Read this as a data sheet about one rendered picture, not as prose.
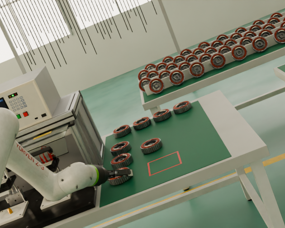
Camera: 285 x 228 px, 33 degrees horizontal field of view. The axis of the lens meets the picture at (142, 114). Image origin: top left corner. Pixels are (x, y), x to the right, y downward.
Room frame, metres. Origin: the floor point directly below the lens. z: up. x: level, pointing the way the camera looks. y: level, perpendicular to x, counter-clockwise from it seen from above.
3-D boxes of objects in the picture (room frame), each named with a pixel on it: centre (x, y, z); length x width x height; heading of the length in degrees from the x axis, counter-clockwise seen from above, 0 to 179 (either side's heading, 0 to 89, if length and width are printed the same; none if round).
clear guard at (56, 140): (2.19, 0.47, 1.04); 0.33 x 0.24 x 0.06; 176
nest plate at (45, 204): (2.19, 0.53, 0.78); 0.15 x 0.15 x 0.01; 86
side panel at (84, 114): (2.58, 0.30, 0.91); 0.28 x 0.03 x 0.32; 176
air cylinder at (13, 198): (2.35, 0.76, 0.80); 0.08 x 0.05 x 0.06; 86
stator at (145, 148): (2.35, 0.02, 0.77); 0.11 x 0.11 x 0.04
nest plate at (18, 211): (2.21, 0.77, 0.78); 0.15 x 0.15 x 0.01; 86
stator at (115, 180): (2.13, 0.21, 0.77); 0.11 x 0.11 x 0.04
